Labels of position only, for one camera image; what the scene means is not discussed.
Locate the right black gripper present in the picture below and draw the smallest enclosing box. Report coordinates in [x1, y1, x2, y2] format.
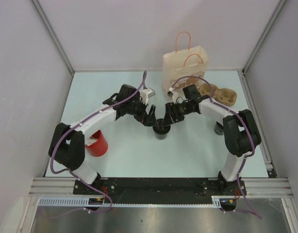
[161, 100, 192, 127]

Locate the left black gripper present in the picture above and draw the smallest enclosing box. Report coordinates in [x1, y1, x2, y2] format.
[126, 96, 157, 127]

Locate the transparent dark cup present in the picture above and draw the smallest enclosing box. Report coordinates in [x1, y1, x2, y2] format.
[154, 132, 168, 140]

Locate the beige paper takeout bag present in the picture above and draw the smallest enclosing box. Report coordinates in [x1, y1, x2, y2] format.
[162, 40, 209, 100]

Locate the black cup lid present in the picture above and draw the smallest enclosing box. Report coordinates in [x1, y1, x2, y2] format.
[152, 118, 171, 135]

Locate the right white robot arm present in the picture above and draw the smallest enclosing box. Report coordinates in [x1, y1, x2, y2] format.
[160, 84, 261, 195]

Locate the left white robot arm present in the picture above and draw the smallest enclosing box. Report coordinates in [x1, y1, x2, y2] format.
[48, 84, 157, 194]

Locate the tall black coffee cup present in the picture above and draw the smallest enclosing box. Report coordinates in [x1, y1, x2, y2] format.
[214, 122, 224, 135]

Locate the red cylindrical container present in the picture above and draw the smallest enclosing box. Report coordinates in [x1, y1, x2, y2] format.
[85, 130, 108, 157]

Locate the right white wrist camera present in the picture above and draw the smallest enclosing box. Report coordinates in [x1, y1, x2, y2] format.
[166, 87, 181, 103]

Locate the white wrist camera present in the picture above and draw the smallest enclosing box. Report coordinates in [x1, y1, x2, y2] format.
[140, 88, 155, 105]
[166, 87, 181, 103]

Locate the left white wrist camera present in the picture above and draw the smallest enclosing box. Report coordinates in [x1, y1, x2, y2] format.
[140, 88, 155, 105]

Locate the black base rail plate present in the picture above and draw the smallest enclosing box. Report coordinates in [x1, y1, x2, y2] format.
[73, 176, 247, 204]

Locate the white slotted cable duct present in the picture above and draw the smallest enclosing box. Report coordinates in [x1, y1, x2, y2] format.
[38, 196, 235, 208]

